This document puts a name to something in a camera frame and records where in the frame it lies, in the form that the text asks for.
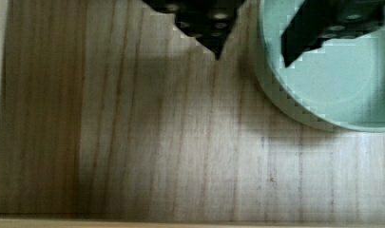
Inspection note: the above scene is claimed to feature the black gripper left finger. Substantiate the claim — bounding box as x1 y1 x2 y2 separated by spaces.
142 0 246 60

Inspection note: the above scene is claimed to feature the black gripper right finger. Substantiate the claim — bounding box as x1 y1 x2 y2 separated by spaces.
280 0 385 67

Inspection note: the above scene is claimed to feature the light green ceramic cup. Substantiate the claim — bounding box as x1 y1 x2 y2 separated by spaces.
251 0 385 132

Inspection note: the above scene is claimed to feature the light wooden drawer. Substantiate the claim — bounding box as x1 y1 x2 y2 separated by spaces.
0 0 385 225

